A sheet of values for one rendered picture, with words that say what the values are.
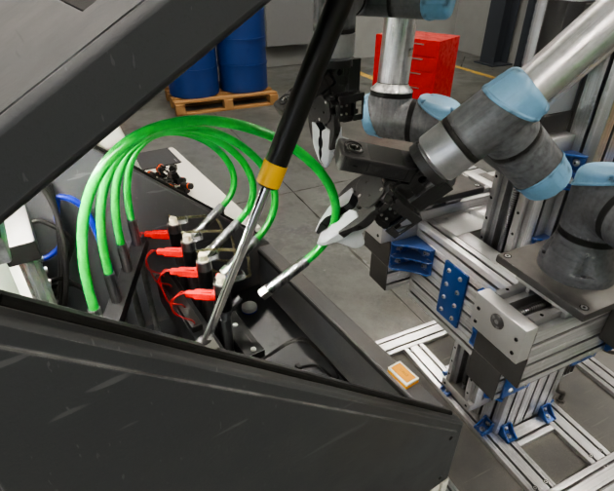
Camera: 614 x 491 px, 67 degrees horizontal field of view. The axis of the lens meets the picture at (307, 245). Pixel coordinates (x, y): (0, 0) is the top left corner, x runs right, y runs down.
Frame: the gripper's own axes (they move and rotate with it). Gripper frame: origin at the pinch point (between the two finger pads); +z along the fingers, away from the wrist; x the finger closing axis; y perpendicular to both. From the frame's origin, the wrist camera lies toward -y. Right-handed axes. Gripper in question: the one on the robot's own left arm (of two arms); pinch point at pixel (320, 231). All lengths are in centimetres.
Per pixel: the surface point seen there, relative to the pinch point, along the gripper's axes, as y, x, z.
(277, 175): -24.9, -24.4, -17.1
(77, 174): -29.9, 21.0, 33.3
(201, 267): -6.6, 4.3, 23.4
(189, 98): 69, 441, 227
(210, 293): -4.9, -1.7, 22.2
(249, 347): 7.6, -5.4, 26.4
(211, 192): 7, 59, 47
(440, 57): 203, 374, -3
